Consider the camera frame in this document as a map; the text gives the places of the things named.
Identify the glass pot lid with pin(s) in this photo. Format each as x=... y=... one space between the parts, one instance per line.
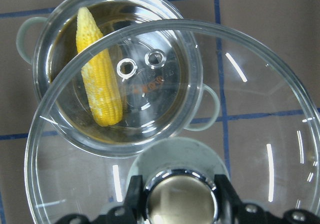
x=265 y=140

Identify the yellow corn cob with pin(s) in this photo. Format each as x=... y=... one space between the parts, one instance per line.
x=98 y=74

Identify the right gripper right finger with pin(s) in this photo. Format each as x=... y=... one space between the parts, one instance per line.
x=231 y=208

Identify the pale green steel pot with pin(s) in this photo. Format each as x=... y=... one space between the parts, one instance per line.
x=159 y=75

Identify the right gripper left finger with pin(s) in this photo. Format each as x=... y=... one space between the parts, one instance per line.
x=135 y=200

